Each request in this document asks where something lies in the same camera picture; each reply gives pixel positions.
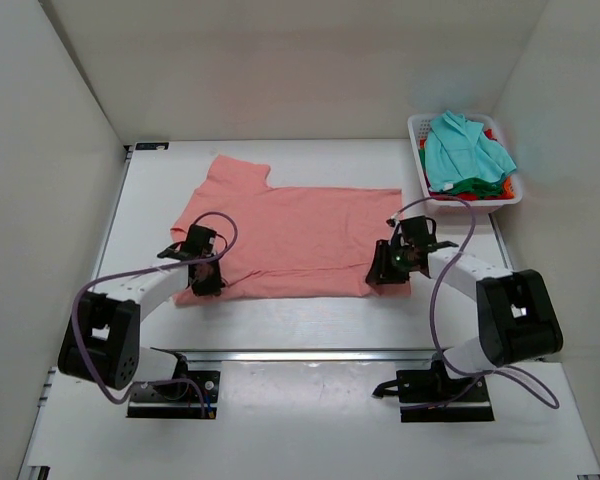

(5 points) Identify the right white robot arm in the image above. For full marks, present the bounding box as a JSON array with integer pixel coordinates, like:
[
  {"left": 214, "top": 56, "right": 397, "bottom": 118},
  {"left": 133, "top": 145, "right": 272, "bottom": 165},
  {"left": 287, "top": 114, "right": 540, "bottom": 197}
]
[{"left": 366, "top": 215, "right": 564, "bottom": 410}]

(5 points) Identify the aluminium rail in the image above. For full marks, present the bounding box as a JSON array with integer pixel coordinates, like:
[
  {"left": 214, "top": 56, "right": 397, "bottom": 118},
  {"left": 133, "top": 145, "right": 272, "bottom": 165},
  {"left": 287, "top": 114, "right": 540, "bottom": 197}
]
[{"left": 156, "top": 348, "right": 434, "bottom": 363}]

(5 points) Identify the green t shirt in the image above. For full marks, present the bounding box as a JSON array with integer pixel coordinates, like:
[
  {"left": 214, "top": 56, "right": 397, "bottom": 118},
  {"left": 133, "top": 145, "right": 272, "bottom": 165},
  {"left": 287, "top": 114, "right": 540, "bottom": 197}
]
[{"left": 447, "top": 177, "right": 504, "bottom": 200}]

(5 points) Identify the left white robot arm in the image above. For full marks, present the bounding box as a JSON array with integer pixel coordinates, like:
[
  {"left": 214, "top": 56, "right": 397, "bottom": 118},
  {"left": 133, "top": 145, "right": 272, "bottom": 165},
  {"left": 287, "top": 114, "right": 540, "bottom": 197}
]
[{"left": 57, "top": 224, "right": 235, "bottom": 403}]

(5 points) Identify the small dark label sticker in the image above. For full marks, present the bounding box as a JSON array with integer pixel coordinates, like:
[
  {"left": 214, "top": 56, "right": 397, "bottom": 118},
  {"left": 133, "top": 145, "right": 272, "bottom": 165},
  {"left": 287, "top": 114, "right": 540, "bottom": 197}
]
[{"left": 134, "top": 142, "right": 169, "bottom": 151}]

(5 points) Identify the salmon pink t shirt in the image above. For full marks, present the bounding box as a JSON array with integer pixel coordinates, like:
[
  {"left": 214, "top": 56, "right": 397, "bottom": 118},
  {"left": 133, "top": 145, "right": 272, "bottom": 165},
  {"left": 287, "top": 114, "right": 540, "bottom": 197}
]
[{"left": 171, "top": 156, "right": 411, "bottom": 300}]

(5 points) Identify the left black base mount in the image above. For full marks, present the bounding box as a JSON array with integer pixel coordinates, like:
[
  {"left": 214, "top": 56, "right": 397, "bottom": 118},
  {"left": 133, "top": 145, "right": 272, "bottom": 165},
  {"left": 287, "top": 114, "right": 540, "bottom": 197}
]
[{"left": 126, "top": 353, "right": 221, "bottom": 420}]

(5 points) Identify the white plastic basket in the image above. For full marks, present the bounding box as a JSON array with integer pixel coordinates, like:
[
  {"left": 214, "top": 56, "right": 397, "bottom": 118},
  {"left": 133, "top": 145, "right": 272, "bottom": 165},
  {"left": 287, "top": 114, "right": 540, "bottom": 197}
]
[{"left": 407, "top": 113, "right": 523, "bottom": 213}]

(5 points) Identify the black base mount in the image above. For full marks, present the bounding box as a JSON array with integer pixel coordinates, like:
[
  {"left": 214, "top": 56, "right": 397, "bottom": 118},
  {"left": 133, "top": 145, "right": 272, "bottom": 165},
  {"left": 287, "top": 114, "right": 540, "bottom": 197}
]
[
  {"left": 372, "top": 360, "right": 495, "bottom": 423},
  {"left": 126, "top": 353, "right": 221, "bottom": 420}
]

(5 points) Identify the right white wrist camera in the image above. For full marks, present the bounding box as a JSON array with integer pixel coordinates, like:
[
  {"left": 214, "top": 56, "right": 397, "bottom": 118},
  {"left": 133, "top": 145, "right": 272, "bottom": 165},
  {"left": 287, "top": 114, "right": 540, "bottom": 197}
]
[{"left": 386, "top": 214, "right": 402, "bottom": 228}]

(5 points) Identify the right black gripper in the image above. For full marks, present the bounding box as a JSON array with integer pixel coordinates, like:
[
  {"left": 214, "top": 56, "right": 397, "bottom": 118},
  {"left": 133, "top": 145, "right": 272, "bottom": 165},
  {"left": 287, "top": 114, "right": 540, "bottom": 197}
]
[{"left": 367, "top": 242, "right": 413, "bottom": 287}]

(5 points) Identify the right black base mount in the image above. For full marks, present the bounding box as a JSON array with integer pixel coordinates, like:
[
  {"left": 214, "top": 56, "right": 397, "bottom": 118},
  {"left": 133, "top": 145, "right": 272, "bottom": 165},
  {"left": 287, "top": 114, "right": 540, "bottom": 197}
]
[{"left": 372, "top": 360, "right": 495, "bottom": 423}]

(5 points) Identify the teal t shirt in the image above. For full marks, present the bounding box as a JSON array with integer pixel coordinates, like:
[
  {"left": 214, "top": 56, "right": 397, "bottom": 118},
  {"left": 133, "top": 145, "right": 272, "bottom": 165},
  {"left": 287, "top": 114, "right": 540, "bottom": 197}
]
[{"left": 424, "top": 111, "right": 517, "bottom": 192}]

